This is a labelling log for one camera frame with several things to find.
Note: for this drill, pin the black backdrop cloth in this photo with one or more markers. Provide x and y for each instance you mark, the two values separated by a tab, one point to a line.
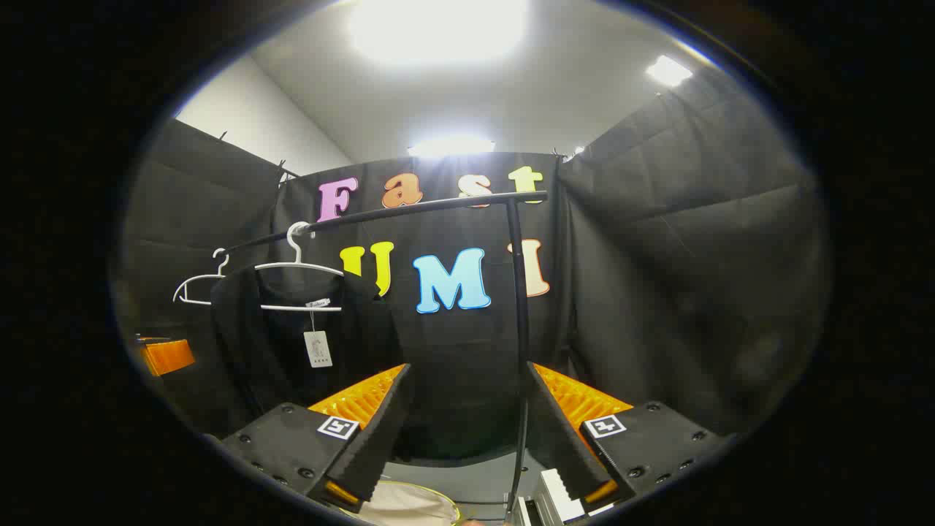
657	256

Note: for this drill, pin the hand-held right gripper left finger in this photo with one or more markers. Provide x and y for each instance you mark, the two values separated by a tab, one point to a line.
380	438

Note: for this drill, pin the black knit sweater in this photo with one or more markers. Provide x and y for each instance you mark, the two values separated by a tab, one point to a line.
277	343

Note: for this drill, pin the white plastic hanger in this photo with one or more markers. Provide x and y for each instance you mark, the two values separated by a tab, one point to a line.
222	264
295	245

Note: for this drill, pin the white ridged object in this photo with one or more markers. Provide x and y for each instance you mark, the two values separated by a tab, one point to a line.
559	493

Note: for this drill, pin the black metal clothes rack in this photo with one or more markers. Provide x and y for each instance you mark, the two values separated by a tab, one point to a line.
517	292

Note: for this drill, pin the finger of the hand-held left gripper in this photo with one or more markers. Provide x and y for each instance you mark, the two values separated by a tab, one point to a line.
169	356

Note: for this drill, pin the small ceiling light panel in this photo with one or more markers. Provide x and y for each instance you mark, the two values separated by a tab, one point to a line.
668	71

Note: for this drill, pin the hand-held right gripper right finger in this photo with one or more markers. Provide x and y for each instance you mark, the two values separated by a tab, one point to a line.
566	438

